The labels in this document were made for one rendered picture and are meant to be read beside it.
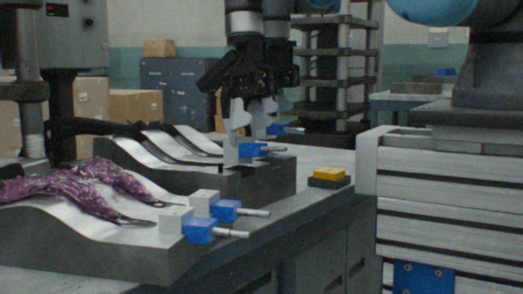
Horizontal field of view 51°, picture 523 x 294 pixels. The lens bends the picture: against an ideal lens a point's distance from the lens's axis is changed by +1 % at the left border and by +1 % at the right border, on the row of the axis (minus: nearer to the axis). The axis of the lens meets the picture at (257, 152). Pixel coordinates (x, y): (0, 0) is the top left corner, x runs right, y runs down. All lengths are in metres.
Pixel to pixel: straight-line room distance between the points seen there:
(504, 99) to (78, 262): 0.61
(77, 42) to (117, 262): 1.17
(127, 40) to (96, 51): 7.61
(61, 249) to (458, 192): 0.56
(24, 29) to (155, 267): 0.99
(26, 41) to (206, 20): 7.15
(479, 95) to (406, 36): 6.82
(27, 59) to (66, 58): 0.25
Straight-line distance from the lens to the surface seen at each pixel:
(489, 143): 0.78
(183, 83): 8.27
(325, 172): 1.30
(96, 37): 1.91
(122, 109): 5.74
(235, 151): 1.04
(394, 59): 7.60
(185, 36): 8.85
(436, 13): 0.67
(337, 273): 1.50
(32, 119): 1.61
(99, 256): 0.80
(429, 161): 0.79
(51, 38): 1.80
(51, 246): 0.84
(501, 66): 0.77
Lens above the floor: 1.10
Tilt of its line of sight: 10 degrees down
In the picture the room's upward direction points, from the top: straight up
